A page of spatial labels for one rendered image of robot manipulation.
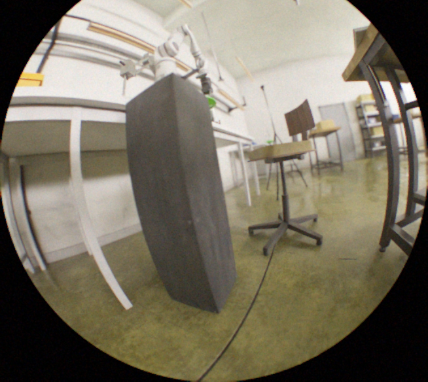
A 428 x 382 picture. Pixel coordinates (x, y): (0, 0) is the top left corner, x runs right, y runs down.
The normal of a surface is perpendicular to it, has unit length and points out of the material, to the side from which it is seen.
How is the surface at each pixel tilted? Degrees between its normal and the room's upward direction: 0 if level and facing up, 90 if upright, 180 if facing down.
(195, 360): 0
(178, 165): 90
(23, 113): 90
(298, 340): 0
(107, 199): 90
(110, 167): 90
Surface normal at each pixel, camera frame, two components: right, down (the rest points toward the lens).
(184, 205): -0.40, 0.07
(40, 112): 0.84, -0.15
